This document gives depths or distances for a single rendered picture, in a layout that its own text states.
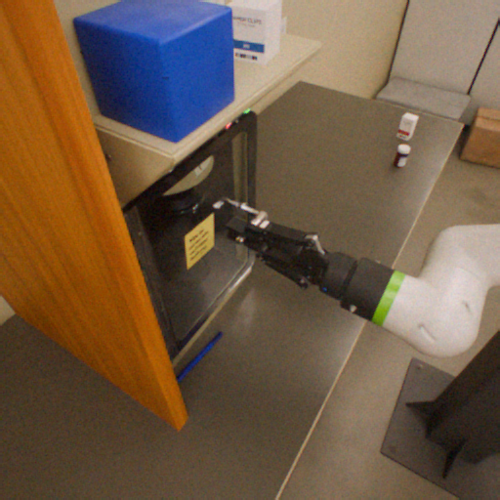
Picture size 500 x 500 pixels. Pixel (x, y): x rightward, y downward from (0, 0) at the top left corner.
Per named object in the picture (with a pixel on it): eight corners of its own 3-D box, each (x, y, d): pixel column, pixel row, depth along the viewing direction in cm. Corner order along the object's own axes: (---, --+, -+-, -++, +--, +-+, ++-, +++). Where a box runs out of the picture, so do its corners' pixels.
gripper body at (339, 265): (353, 280, 70) (307, 260, 73) (363, 249, 63) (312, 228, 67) (336, 311, 66) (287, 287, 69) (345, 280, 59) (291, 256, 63)
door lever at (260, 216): (219, 237, 73) (218, 228, 71) (247, 209, 78) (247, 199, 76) (243, 249, 71) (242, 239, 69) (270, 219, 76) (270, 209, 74)
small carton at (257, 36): (228, 59, 49) (226, 4, 45) (244, 44, 52) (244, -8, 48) (265, 65, 48) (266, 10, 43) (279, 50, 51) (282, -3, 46)
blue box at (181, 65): (100, 116, 40) (69, 18, 33) (164, 79, 45) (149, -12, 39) (176, 145, 36) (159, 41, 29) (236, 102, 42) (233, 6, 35)
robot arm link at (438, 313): (479, 356, 50) (451, 381, 59) (503, 282, 56) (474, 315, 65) (376, 308, 55) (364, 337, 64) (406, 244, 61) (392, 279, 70)
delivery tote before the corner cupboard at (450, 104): (365, 134, 316) (375, 96, 292) (384, 113, 340) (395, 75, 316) (440, 159, 293) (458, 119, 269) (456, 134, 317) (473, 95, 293)
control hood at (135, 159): (108, 198, 46) (81, 121, 39) (253, 91, 65) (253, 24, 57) (185, 235, 42) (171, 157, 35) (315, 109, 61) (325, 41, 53)
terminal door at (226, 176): (169, 359, 78) (120, 208, 48) (252, 261, 95) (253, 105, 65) (172, 361, 77) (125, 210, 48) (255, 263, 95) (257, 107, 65)
